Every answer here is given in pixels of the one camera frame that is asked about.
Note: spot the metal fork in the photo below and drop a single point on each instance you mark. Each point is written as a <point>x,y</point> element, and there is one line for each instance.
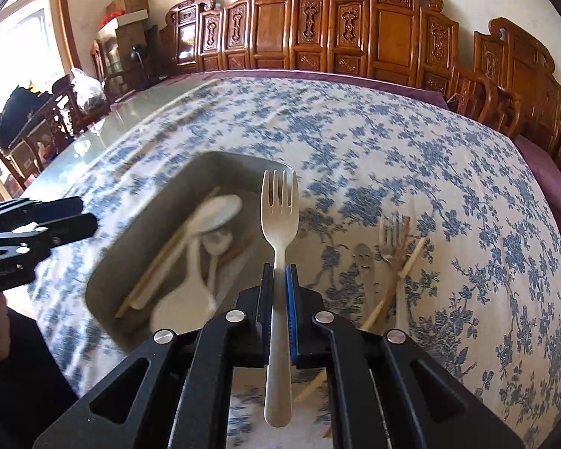
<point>391,234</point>

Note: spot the grey metal tray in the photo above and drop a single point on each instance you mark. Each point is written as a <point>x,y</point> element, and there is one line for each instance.
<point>140,252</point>

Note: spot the long carved wooden sofa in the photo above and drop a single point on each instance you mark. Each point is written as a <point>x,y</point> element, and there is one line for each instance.
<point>327,28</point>

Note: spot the black desk lamp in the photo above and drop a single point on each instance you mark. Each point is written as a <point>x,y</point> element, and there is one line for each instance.
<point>139,54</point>

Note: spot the beige plastic fork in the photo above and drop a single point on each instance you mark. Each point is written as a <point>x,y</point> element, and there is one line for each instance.
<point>280,243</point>

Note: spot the wooden chair left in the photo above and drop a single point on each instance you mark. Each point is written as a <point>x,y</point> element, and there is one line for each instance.
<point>21,114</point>

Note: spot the brown cardboard box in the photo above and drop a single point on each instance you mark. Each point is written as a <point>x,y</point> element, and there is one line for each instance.
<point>128,0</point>

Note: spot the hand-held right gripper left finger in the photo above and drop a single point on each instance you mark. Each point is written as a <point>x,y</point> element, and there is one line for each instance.
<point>264,327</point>

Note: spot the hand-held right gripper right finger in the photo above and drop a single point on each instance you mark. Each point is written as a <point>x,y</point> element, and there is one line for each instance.
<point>292,318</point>

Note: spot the wooden door frame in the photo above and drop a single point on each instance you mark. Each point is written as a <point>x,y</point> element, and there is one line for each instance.
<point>68,18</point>

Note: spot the purple armchair cushion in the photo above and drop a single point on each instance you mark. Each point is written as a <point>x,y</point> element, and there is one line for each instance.
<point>549,173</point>

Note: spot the tall wooden chair back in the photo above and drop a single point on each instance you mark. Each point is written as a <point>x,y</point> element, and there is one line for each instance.
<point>97,61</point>

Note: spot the flat white box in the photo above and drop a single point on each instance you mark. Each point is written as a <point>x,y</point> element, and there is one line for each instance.
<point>128,17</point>

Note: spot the brown wooden chopstick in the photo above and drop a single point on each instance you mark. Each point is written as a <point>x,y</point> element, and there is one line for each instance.
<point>237,252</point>
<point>388,290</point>

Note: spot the white plastic bag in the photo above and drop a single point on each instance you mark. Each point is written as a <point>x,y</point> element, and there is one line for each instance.
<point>88,91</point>

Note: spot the blue floral tablecloth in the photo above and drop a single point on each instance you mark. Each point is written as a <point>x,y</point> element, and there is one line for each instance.
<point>402,159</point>

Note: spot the wooden dining chair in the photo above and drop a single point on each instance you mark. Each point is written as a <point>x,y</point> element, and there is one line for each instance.
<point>70,112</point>
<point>14,159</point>

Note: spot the light wooden chopstick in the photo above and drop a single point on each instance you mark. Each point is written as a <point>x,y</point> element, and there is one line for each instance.
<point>312,386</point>
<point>145,297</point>
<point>163,266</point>
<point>412,259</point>

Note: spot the stack of dark boxes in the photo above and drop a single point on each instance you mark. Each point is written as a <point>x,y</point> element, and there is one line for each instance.
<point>126,46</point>

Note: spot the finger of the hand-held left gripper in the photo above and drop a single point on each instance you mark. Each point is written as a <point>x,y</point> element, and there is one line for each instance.
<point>70,229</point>
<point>51,206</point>

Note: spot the purple sofa cushion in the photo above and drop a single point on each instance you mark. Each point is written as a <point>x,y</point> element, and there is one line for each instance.
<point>355,82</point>

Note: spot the large white spoon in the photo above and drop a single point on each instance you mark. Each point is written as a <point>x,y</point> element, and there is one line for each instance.
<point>219,213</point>

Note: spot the carved wooden armchair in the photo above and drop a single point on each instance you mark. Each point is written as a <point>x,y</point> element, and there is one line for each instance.
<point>519,75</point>

